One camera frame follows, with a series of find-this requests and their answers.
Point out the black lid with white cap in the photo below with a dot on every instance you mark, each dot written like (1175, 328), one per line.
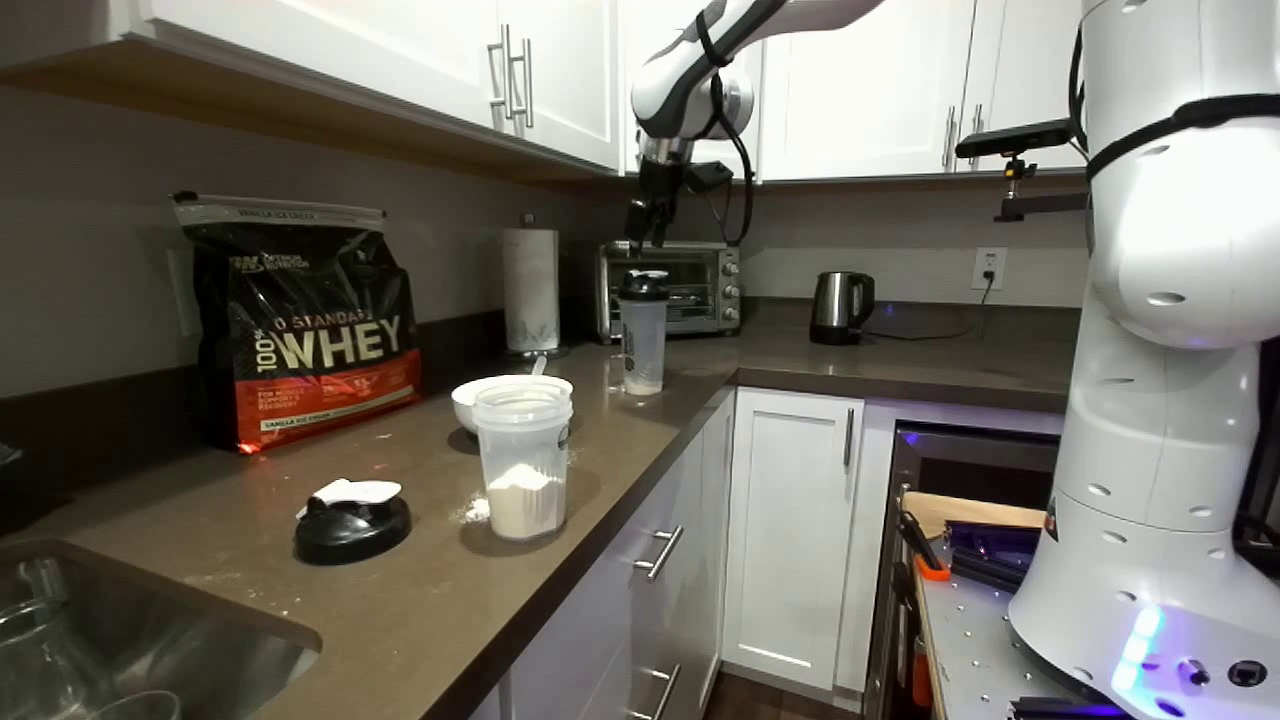
(354, 523)

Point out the white perforated base plate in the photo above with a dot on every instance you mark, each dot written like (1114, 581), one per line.
(984, 652)

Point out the white wall outlet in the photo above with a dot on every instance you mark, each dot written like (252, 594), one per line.
(990, 265)

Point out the black shaker bottle lid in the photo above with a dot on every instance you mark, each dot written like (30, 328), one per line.
(647, 284)

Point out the silver toaster oven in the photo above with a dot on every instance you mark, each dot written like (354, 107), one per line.
(702, 284)

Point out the steel kitchen sink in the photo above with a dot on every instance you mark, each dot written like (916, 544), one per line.
(134, 642)

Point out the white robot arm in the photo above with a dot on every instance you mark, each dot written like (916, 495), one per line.
(1175, 403)

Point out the empty clear shaker bottle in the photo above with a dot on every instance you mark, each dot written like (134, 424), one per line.
(647, 350)

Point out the orange black clamp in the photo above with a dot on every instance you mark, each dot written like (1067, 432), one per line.
(922, 544)

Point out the black camera on mount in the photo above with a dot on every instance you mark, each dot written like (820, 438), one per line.
(1023, 141)

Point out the white upper cabinet door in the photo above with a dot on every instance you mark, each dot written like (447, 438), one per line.
(333, 41)
(867, 93)
(573, 67)
(1025, 61)

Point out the black red whey bag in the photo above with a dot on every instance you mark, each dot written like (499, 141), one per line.
(315, 341)

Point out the white cabinet door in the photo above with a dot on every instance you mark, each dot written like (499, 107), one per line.
(573, 67)
(867, 93)
(333, 41)
(792, 532)
(1025, 61)
(573, 652)

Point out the light wooden board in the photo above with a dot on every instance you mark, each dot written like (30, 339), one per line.
(975, 510)

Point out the black steel kitchen appliance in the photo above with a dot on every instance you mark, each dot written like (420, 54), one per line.
(981, 463)

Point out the white lower cabinet door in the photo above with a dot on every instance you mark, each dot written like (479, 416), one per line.
(792, 532)
(573, 652)

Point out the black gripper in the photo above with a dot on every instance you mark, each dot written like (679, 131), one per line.
(660, 175)

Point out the steel electric kettle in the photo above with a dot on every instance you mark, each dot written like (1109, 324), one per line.
(840, 307)

